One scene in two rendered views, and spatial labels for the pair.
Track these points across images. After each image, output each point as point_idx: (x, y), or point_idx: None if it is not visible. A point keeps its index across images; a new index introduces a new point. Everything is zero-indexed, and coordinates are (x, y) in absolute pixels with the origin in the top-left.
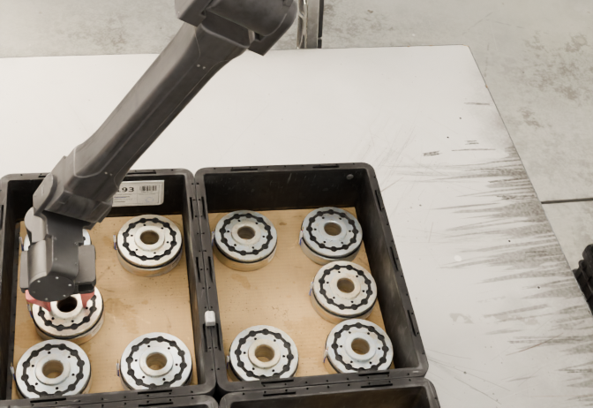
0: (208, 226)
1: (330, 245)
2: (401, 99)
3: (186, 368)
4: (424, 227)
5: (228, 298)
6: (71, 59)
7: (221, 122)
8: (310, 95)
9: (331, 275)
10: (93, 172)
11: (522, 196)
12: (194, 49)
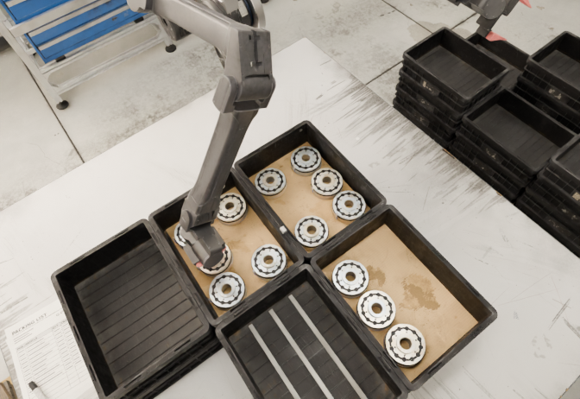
0: (255, 187)
1: (309, 166)
2: (292, 78)
3: (282, 255)
4: (336, 132)
5: (279, 213)
6: (132, 137)
7: None
8: None
9: (318, 179)
10: (207, 200)
11: (368, 95)
12: (236, 123)
